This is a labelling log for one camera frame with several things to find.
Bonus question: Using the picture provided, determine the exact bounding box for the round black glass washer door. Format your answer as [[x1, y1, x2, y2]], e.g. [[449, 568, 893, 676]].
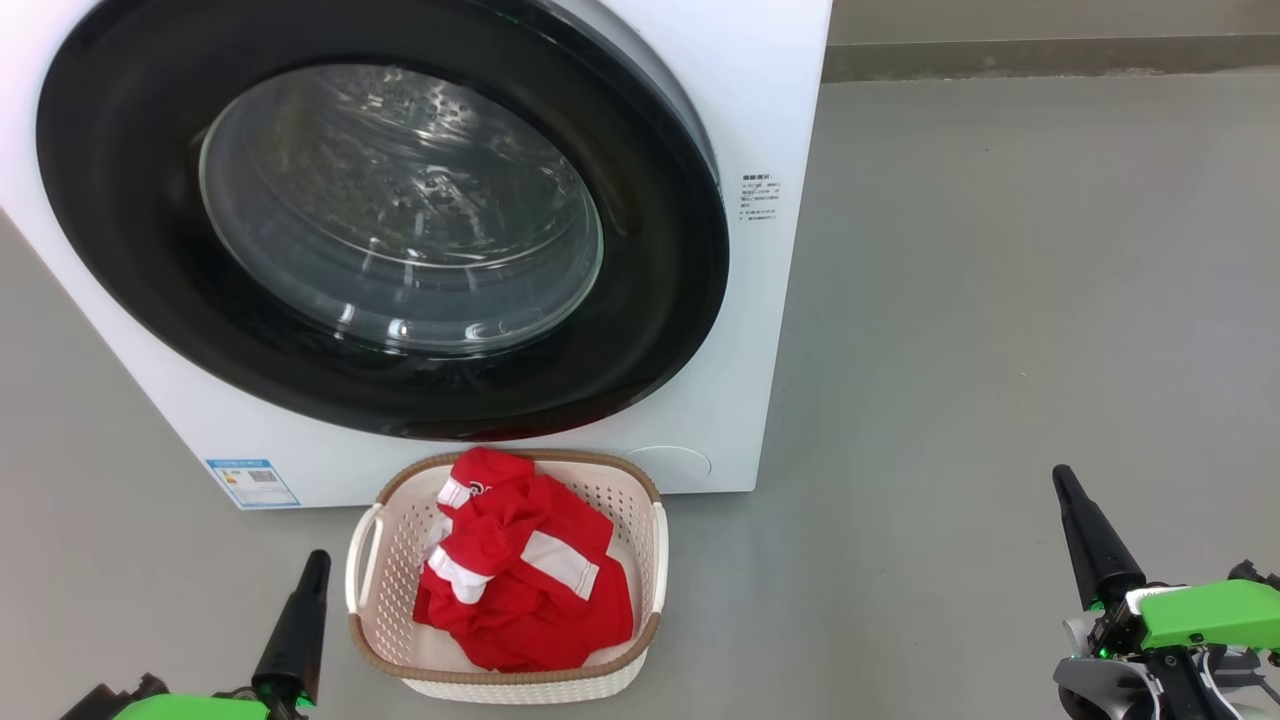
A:
[[35, 0, 732, 442]]

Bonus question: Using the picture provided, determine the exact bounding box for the red garment with white stripes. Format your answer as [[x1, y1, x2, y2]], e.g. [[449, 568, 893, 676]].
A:
[[412, 446, 636, 674]]

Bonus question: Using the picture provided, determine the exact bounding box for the white front-load washing machine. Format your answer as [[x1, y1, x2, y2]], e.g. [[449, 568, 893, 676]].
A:
[[0, 0, 834, 510]]

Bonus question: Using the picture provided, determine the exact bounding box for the blue energy label sticker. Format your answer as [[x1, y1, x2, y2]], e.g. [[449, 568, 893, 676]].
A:
[[204, 457, 302, 510]]

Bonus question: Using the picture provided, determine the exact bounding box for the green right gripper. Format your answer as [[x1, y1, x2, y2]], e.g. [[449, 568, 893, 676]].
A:
[[1051, 463, 1280, 720]]

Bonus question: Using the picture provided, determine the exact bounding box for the cream perforated laundry basket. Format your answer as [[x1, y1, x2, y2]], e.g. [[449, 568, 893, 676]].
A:
[[344, 447, 670, 706]]

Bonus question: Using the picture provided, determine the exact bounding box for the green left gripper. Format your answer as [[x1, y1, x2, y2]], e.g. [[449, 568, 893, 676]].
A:
[[59, 548, 333, 720]]

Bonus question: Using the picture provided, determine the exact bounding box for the round white filter cover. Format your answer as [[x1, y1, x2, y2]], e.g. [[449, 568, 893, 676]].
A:
[[624, 444, 714, 494]]

